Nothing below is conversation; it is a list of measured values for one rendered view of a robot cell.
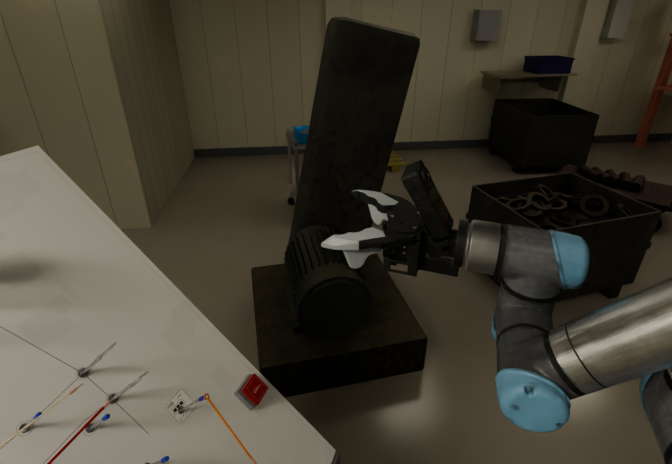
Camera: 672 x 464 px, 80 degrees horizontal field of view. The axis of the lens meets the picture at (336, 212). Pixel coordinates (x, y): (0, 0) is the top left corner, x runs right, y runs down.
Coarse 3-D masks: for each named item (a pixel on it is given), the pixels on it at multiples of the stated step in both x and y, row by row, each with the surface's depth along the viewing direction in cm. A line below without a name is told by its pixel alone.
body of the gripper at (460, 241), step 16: (400, 208) 62; (416, 208) 62; (384, 224) 59; (400, 224) 58; (416, 224) 58; (464, 224) 57; (416, 240) 58; (432, 240) 58; (448, 240) 58; (464, 240) 55; (384, 256) 62; (400, 256) 61; (416, 256) 59; (432, 256) 60; (448, 256) 59; (400, 272) 61; (416, 272) 60; (448, 272) 60
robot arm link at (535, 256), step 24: (504, 240) 54; (528, 240) 53; (552, 240) 53; (576, 240) 53; (504, 264) 54; (528, 264) 53; (552, 264) 52; (576, 264) 51; (528, 288) 54; (552, 288) 54; (576, 288) 53
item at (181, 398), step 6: (180, 390) 83; (174, 396) 82; (180, 396) 83; (186, 396) 83; (168, 402) 80; (174, 402) 81; (180, 402) 82; (186, 402) 83; (168, 408) 80; (174, 408) 81; (192, 408) 83; (174, 414) 80; (180, 414) 81; (186, 414) 82; (180, 420) 80
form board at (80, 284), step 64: (0, 192) 80; (64, 192) 89; (0, 256) 74; (64, 256) 82; (128, 256) 91; (0, 320) 69; (64, 320) 76; (128, 320) 84; (192, 320) 93; (0, 384) 65; (64, 384) 70; (128, 384) 77; (192, 384) 86; (0, 448) 61; (128, 448) 72; (192, 448) 79; (256, 448) 88; (320, 448) 99
